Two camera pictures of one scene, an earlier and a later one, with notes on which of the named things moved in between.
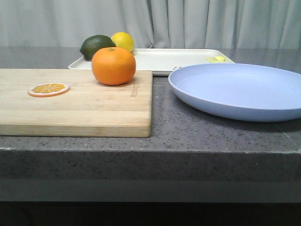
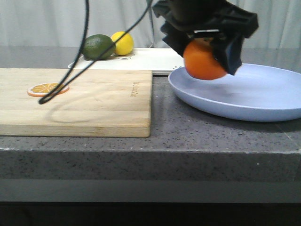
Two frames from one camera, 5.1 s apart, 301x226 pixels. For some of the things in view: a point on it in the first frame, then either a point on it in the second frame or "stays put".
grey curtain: x=153 y=23 stays put
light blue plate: x=241 y=92 stays put
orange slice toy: x=48 y=89 stays put
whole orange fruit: x=114 y=66 -> x=200 y=61
